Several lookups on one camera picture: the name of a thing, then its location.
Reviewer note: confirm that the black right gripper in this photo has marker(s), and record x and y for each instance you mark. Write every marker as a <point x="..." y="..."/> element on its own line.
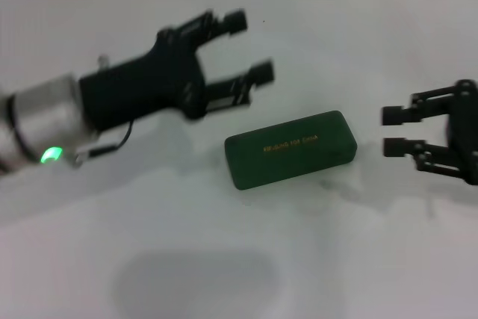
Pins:
<point x="467" y="128"/>

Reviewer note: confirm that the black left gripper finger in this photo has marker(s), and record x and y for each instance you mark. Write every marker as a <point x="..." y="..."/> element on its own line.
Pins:
<point x="261" y="72"/>

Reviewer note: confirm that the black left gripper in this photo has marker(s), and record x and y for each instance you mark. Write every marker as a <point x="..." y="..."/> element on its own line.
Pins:
<point x="142" y="87"/>

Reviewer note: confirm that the green glasses case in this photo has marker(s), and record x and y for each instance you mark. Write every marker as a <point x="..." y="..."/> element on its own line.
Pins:
<point x="291" y="151"/>

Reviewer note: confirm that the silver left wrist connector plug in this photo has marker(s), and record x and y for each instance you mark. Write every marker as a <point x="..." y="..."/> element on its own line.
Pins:
<point x="80" y="158"/>

